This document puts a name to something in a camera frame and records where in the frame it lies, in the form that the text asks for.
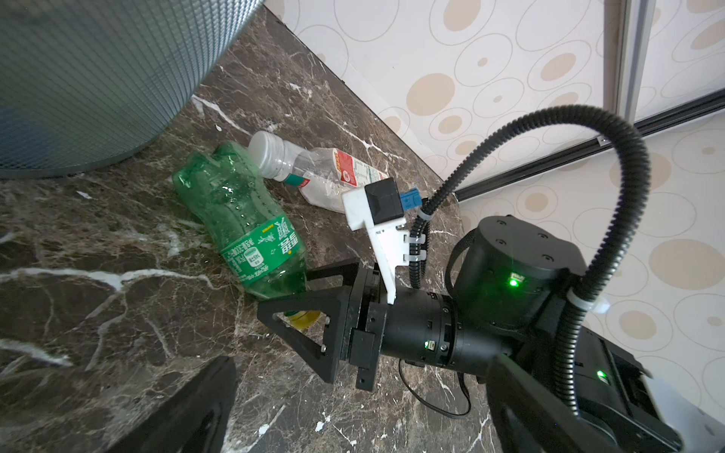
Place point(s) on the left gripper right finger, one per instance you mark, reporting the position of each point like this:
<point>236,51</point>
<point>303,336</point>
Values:
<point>528,418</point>

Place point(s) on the green Sprite bottle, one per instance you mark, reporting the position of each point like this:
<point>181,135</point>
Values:
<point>226,191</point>

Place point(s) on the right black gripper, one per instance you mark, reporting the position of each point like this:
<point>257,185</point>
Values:
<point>419,323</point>

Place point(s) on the horizontal aluminium rail back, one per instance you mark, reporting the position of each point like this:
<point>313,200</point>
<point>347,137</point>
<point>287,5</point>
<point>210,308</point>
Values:
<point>627,28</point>

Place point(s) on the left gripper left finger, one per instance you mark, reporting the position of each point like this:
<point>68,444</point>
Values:
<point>193,420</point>

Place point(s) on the green bin with plastic liner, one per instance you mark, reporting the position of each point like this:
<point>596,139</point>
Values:
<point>85,84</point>

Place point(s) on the clear bottle red green label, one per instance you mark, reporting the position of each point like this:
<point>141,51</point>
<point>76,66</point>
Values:
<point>322,175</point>

